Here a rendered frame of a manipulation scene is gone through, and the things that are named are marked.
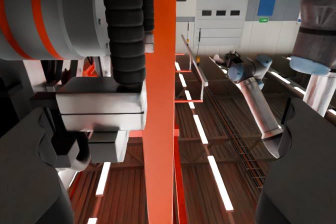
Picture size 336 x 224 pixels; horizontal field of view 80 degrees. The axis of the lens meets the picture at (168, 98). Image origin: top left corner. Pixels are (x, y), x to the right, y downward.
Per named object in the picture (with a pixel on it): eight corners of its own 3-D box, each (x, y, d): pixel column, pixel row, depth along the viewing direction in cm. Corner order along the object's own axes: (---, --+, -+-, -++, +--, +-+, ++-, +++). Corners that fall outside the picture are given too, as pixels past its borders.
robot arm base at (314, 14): (382, -4, 52) (365, 36, 57) (335, -4, 65) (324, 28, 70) (327, -3, 51) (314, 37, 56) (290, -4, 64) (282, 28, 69)
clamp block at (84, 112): (52, 93, 20) (64, 135, 23) (142, 92, 21) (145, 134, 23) (72, 75, 25) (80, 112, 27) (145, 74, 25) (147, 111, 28)
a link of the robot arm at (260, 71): (260, 64, 91) (250, 82, 99) (277, 60, 96) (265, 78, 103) (248, 54, 96) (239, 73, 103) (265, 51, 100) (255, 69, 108)
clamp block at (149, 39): (117, 33, 51) (119, 54, 53) (153, 33, 51) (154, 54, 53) (120, 30, 55) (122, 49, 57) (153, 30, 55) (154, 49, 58)
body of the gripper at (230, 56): (235, 50, 118) (248, 62, 110) (231, 62, 124) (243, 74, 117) (223, 53, 116) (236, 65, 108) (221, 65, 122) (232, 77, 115)
